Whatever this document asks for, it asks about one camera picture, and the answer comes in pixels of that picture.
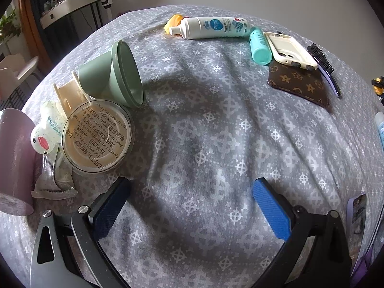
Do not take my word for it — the white tube with blue print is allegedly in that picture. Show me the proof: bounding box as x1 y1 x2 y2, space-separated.
168 16 251 40

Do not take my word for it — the white chair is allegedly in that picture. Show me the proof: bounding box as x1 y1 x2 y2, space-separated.
0 54 39 96

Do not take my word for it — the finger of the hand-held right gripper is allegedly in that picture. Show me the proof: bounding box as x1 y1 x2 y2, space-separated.
371 78 384 105

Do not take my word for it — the brown patterned wallet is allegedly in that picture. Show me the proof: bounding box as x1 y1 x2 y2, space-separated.
268 58 330 108

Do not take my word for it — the clear plastic wrapper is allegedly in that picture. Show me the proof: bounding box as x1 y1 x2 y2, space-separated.
31 151 79 200

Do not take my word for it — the mint green cup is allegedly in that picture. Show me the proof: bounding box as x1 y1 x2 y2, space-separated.
78 40 145 108

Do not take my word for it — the cream plastic holder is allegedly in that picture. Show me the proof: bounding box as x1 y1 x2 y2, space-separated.
53 70 90 117

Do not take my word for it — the white shelf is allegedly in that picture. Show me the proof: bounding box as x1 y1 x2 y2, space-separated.
40 0 113 30

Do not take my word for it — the potted green plant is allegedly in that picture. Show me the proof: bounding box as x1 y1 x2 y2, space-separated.
0 10 23 41

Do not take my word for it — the grey patterned cloth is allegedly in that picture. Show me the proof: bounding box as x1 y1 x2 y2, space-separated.
0 4 384 288

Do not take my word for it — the teal bottle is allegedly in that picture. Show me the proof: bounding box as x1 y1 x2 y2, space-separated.
249 27 273 66

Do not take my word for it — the wooden frame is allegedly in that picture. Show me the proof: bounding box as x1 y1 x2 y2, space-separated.
18 0 51 66

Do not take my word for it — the black hairbrush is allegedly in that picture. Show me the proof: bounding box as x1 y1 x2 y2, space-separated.
306 42 342 98

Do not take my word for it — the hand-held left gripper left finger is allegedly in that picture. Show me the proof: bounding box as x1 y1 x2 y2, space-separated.
30 178 132 288

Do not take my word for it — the white phone case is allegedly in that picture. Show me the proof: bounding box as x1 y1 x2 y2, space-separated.
263 31 318 71

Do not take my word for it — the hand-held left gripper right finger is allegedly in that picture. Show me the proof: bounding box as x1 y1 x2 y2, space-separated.
251 178 352 288

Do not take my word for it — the pink cup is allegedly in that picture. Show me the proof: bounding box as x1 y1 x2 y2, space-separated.
0 108 38 216

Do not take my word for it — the translucent glitter duck toy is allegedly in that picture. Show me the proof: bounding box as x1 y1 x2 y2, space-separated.
30 100 68 156

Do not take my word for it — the yellow rubber duck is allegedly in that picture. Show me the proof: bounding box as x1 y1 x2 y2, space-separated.
163 14 188 34

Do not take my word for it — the smartphone with lit screen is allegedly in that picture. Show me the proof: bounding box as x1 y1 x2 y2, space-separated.
346 192 375 282

